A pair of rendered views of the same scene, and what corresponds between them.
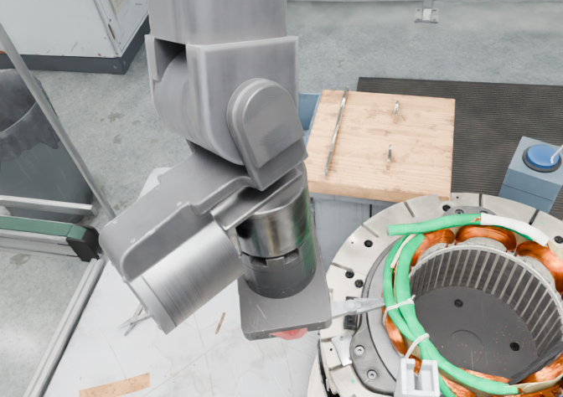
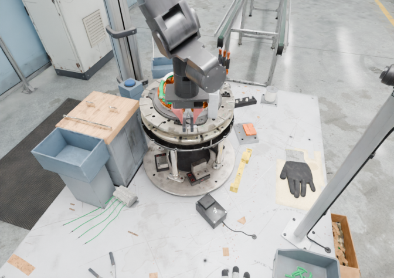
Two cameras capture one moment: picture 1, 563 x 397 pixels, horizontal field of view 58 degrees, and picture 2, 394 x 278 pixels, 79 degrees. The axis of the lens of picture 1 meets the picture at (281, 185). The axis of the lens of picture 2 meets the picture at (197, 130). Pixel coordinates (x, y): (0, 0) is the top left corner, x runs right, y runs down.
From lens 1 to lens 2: 0.52 m
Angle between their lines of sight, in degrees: 59
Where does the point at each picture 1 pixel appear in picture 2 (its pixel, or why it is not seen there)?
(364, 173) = (115, 119)
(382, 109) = (84, 109)
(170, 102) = (176, 29)
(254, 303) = (199, 96)
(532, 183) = (136, 89)
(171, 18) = (168, 0)
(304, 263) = not seen: hidden behind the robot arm
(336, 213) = (118, 144)
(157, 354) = (140, 269)
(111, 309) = not seen: outside the picture
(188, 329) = (131, 251)
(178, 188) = (193, 50)
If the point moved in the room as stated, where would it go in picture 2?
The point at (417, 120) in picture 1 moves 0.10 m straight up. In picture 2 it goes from (97, 101) to (88, 76)
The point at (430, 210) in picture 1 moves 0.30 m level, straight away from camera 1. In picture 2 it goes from (146, 100) to (76, 80)
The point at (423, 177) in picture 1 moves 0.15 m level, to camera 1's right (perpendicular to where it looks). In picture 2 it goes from (126, 104) to (133, 80)
